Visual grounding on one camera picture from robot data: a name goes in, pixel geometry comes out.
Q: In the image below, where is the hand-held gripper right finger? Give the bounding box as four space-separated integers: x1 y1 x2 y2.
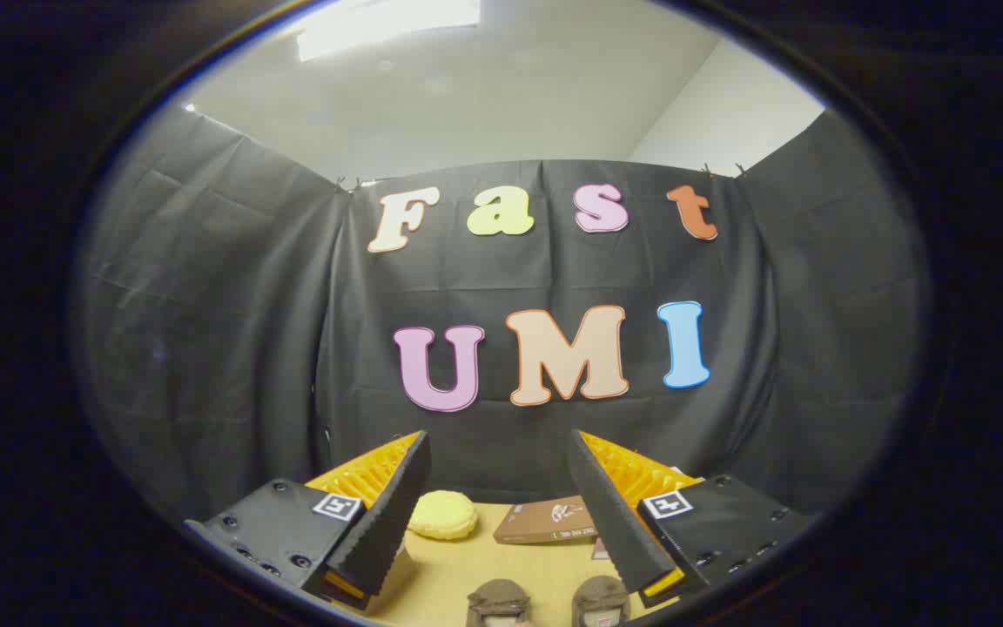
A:
567 429 816 609

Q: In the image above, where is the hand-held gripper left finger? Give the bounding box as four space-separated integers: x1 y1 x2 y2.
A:
184 429 433 610

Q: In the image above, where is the brown fuzzy shoe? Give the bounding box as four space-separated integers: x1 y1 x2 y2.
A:
572 575 632 627
467 578 534 627

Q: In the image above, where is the yellow plush toy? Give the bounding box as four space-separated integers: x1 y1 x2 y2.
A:
407 490 479 542

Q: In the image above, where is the ceiling light panel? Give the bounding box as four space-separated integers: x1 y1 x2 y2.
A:
297 0 481 62

